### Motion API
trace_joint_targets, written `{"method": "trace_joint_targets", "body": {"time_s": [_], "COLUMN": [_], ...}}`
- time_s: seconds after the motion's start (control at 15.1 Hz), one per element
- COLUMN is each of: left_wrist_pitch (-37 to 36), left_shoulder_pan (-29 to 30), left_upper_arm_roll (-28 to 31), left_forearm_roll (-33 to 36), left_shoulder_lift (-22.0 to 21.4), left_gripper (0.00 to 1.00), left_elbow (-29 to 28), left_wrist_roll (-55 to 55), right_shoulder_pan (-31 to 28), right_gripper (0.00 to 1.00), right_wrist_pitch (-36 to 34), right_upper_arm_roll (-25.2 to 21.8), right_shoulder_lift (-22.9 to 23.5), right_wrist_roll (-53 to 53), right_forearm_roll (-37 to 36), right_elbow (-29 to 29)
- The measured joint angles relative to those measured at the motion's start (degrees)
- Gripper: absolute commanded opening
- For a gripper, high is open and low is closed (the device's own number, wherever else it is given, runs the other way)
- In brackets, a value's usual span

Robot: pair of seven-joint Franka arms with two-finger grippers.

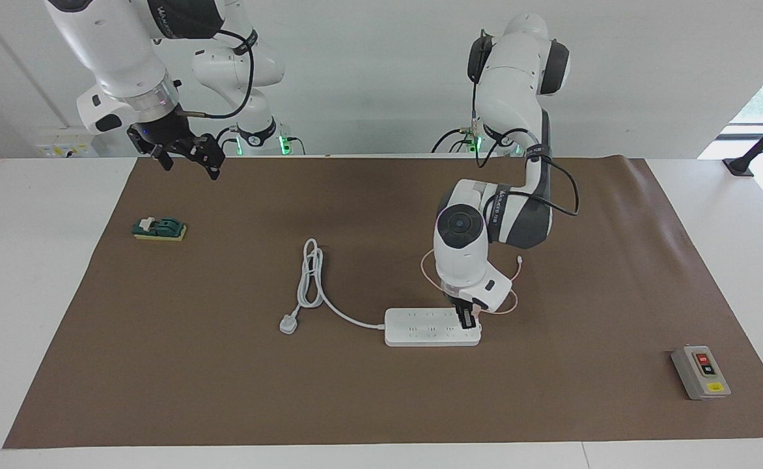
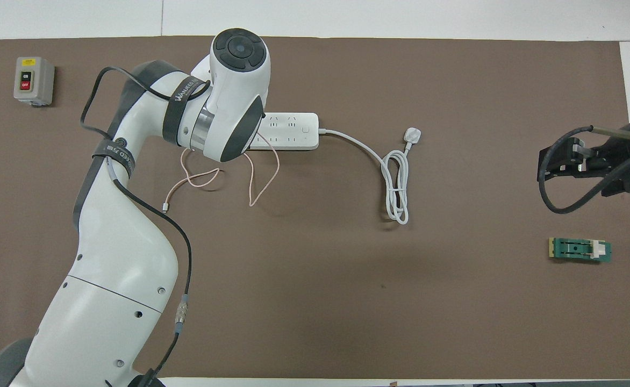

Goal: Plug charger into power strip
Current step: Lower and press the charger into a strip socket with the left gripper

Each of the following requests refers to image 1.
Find pink charger cable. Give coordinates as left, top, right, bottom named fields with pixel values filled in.
left=419, top=248, right=524, bottom=317

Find white power strip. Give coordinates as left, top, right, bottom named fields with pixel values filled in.
left=384, top=307, right=483, bottom=347

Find green circuit board module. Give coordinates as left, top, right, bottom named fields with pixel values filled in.
left=132, top=216, right=187, bottom=242

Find brown table mat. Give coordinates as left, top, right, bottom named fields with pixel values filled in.
left=3, top=155, right=763, bottom=449

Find black slanted stand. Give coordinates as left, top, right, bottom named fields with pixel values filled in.
left=722, top=106, right=763, bottom=178

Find black right base cable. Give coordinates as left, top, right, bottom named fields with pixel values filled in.
left=211, top=126, right=239, bottom=157

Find black base cable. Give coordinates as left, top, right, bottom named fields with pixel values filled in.
left=431, top=117, right=486, bottom=154
left=211, top=126, right=239, bottom=157

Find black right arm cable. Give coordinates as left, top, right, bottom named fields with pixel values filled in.
left=176, top=29, right=255, bottom=119

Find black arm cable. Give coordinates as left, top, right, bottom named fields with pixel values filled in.
left=176, top=29, right=255, bottom=119
left=469, top=29, right=581, bottom=217

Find white wall socket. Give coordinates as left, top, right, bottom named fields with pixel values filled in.
left=35, top=129, right=99, bottom=159

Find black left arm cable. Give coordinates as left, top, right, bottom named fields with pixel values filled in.
left=469, top=29, right=581, bottom=217

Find white power cord with plug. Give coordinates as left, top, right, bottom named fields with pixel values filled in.
left=279, top=238, right=387, bottom=335

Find black left base cable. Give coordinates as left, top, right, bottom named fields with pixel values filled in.
left=431, top=117, right=486, bottom=154

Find grey on-off switch box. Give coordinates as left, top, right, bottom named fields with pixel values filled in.
left=671, top=345, right=732, bottom=401

